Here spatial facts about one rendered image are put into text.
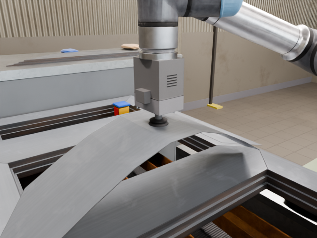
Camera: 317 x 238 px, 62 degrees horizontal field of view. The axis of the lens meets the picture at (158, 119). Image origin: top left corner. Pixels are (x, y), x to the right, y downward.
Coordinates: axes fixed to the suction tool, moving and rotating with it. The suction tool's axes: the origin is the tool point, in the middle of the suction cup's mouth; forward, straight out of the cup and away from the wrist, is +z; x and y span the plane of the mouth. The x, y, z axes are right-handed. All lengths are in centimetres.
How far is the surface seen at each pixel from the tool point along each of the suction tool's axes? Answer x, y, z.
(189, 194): 4.4, 5.7, 15.7
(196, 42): 244, -225, 6
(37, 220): -26.5, 1.4, 9.0
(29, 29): 36, -241, -15
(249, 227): 25.2, 9.9, 34.2
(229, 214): 25.4, 2.7, 34.1
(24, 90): -9, -81, 6
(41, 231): -26.7, 4.2, 9.1
